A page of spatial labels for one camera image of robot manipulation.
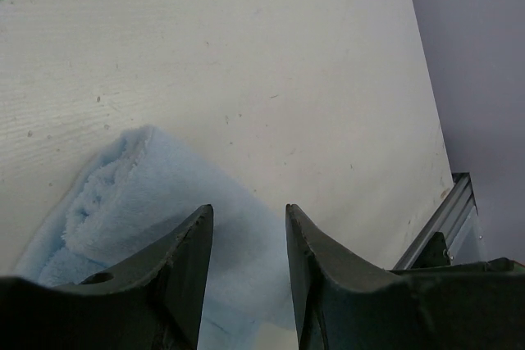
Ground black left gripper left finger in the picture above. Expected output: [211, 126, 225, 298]
[1, 205, 213, 349]

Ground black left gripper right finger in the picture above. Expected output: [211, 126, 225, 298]
[285, 204, 524, 349]

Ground light blue towel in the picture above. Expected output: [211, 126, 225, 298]
[15, 125, 295, 349]

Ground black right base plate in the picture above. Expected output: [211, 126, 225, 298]
[410, 232, 451, 269]

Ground aluminium front rail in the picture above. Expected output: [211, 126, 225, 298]
[394, 173, 486, 271]

